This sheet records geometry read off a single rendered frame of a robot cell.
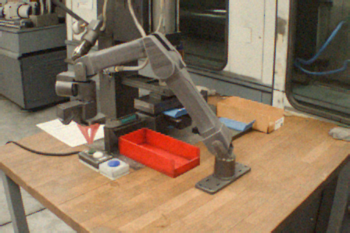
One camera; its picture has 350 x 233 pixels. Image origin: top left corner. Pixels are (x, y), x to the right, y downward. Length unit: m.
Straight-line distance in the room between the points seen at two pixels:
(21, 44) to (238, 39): 2.88
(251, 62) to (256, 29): 0.17
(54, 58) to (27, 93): 0.50
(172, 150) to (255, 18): 0.87
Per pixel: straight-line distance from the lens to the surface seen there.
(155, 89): 1.46
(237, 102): 1.72
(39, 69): 4.53
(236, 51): 2.03
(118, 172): 1.20
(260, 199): 1.11
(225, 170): 1.15
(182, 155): 1.30
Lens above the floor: 1.48
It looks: 20 degrees down
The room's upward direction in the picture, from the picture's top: straight up
